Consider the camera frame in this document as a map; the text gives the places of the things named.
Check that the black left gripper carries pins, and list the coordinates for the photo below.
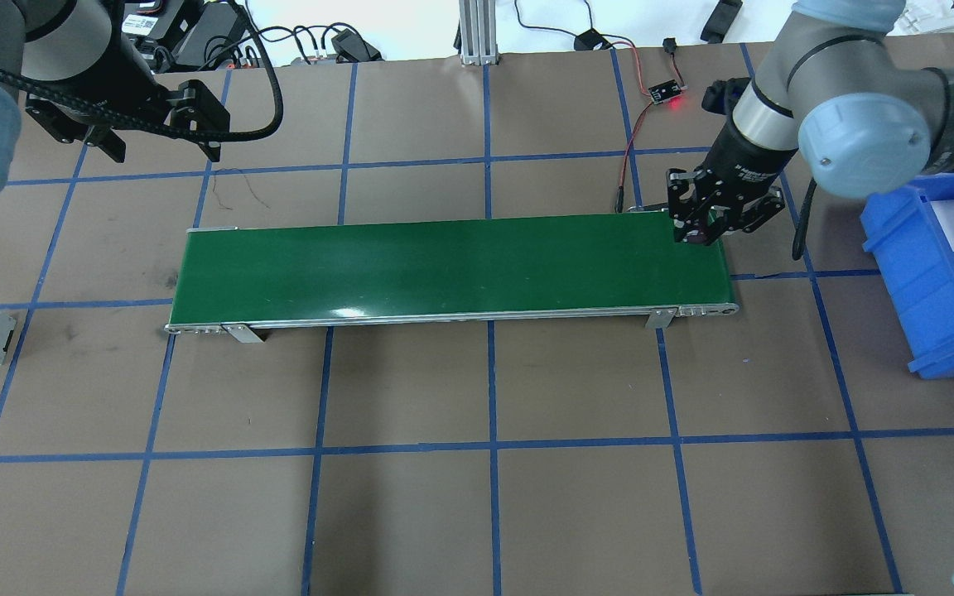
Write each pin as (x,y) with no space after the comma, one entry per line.
(131,85)

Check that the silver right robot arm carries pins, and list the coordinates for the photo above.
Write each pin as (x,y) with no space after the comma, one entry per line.
(829,91)

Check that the aluminium frame post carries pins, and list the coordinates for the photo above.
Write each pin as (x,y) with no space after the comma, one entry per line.
(477,40)

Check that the small sensor circuit board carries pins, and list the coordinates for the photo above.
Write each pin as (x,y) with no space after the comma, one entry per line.
(665,92)

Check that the green conveyor belt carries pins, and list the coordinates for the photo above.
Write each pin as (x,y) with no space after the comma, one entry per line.
(241,280)

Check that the black controller module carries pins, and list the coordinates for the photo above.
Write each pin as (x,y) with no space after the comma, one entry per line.
(591,39)

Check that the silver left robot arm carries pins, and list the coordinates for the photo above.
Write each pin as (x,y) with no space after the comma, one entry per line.
(71,67)

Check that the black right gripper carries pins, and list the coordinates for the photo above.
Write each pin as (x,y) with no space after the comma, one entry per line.
(744,162)

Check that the blue plastic bin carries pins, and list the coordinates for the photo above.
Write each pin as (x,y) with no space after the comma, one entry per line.
(910,233)

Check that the black power brick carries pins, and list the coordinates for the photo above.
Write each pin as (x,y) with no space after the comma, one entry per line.
(218,25)

